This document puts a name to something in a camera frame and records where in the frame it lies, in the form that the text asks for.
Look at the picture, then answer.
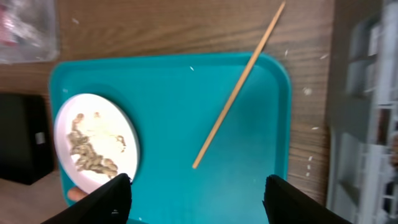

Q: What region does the orange carrot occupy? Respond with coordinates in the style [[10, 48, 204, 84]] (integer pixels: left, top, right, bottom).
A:
[[67, 187, 88, 202]]

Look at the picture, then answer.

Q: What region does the wooden chopstick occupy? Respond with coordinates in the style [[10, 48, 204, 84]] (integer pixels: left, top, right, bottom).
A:
[[192, 1, 286, 169]]

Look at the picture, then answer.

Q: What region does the clear plastic bin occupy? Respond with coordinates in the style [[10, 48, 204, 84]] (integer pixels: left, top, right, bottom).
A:
[[1, 0, 59, 64]]

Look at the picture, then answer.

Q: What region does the grey dishwasher rack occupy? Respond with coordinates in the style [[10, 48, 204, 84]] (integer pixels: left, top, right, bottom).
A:
[[326, 0, 397, 223]]

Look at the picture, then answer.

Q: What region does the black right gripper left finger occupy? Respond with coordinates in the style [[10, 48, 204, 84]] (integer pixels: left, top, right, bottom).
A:
[[44, 174, 132, 224]]

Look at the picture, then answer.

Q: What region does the black plastic tray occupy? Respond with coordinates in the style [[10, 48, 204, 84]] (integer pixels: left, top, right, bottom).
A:
[[1, 93, 54, 185]]

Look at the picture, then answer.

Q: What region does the teal serving tray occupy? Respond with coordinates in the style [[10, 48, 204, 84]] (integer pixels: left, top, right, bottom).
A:
[[49, 53, 292, 223]]

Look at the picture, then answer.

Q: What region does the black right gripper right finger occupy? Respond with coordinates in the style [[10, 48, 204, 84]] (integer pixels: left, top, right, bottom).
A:
[[262, 175, 350, 224]]

